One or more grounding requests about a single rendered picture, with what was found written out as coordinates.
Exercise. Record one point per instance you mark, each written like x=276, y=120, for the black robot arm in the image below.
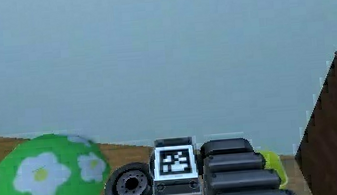
x=236, y=173

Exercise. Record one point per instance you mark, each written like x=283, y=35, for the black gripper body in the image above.
x=130, y=186

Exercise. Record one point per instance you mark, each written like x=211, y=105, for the yellow-green round object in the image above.
x=275, y=167

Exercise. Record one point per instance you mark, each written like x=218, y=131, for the dark brown wooden cabinet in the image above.
x=336, y=132

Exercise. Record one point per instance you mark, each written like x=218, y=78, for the green ball with white flowers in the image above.
x=49, y=181

